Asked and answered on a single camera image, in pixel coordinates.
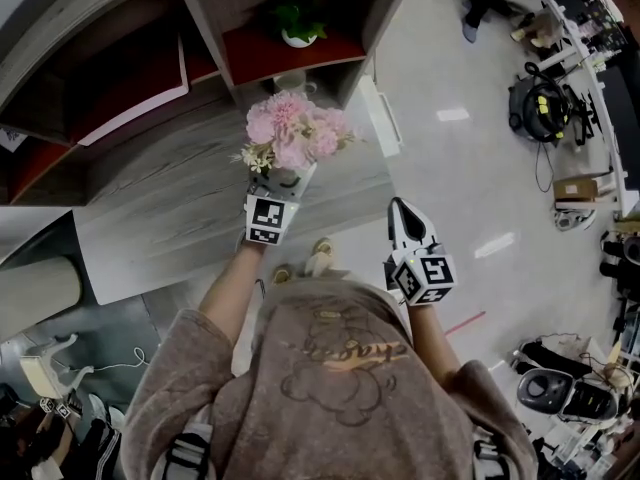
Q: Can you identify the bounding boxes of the cardboard box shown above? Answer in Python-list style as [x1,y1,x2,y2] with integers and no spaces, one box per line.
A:
[551,177,600,203]

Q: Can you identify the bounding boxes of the person's left forearm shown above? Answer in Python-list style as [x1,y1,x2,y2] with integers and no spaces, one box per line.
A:
[197,240,270,342]

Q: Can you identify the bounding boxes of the black and white shoulder strap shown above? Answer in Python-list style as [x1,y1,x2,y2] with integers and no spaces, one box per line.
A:
[158,431,212,480]
[471,439,512,480]

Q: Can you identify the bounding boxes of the pink flowers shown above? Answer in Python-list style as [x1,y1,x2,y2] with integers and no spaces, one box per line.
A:
[229,89,370,179]

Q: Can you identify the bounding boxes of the white mug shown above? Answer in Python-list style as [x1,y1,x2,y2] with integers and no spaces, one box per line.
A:
[272,69,319,95]

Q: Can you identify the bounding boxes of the white flat book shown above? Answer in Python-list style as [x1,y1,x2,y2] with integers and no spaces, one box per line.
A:
[76,31,192,148]

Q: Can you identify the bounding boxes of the white cable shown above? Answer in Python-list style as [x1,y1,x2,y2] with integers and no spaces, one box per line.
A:
[91,345,152,373]

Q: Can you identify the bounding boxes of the long white workbench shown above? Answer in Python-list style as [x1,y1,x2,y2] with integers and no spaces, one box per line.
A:
[528,0,632,215]

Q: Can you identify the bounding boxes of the green plant in white pot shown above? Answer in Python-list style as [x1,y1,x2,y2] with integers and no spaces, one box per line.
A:
[258,0,330,50]

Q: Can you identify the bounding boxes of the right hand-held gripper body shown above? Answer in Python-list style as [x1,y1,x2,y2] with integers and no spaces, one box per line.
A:
[382,240,459,309]

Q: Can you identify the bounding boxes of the beige chair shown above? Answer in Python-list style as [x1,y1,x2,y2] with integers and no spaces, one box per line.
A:
[0,254,85,330]

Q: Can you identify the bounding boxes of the grey and black machine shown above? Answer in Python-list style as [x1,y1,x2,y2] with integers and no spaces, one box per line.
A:
[515,366,622,420]

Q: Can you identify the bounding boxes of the person's brown printed shirt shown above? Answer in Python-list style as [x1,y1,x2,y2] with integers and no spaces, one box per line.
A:
[122,277,540,480]

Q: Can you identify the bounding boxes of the person's right forearm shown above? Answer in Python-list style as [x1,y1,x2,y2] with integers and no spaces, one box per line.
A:
[403,300,465,385]

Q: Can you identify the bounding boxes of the white side panel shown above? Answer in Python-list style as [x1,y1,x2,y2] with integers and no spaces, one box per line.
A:
[356,74,405,159]

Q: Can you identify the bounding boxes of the grey wood-grain table top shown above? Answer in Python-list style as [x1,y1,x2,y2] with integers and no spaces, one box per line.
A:
[74,85,399,307]

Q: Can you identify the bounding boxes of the person's right foot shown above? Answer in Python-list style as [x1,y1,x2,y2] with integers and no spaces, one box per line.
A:
[303,236,336,278]

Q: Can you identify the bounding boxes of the wooden shelf unit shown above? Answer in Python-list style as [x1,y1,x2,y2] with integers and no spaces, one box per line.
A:
[0,0,422,208]

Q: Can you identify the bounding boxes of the black and yellow vacuum cleaner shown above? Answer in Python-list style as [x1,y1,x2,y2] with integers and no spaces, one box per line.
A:
[507,74,572,144]

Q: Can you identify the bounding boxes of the white four-legged robot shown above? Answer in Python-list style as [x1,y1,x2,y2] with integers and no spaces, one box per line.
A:
[18,331,97,405]

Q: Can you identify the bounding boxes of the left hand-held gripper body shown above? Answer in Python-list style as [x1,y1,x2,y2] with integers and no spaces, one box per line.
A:
[243,187,302,247]

